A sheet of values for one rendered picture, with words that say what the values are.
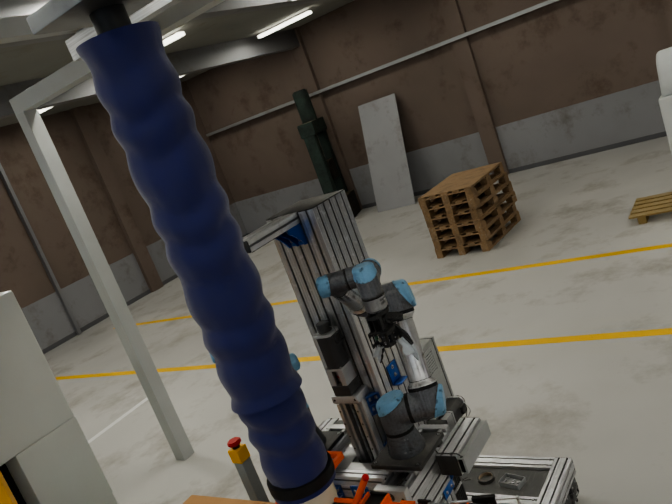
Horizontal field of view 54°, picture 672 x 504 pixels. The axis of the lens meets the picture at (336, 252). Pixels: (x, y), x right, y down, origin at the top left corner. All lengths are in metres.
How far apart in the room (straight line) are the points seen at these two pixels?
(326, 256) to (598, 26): 9.72
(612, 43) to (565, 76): 0.87
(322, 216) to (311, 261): 0.19
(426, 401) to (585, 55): 9.90
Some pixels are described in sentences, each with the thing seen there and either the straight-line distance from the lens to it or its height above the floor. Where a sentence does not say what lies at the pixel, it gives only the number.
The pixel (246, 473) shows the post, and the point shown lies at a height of 0.87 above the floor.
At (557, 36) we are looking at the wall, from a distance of 12.05.
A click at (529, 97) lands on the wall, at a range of 12.30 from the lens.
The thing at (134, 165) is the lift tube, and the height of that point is 2.40.
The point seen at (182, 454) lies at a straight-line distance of 5.99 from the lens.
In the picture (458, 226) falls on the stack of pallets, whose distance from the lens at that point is 8.39.
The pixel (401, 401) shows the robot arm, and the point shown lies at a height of 1.25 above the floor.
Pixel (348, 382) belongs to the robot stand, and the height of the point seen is 1.31.
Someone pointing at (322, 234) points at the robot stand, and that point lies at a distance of 2.56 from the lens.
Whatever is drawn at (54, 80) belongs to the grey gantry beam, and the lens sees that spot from 5.14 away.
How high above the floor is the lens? 2.38
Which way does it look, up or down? 12 degrees down
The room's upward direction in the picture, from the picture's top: 21 degrees counter-clockwise
